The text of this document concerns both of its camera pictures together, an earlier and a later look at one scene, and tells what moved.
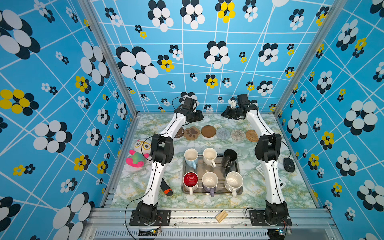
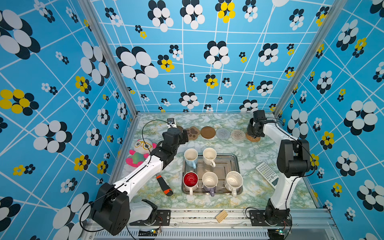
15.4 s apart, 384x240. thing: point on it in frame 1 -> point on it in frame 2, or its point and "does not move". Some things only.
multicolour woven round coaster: (238, 135) does not move
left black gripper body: (195, 116) -> (183, 138)
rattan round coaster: (252, 135) does not move
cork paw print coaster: (192, 133) does not move
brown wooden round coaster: (208, 131) does not move
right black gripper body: (232, 113) -> (251, 131)
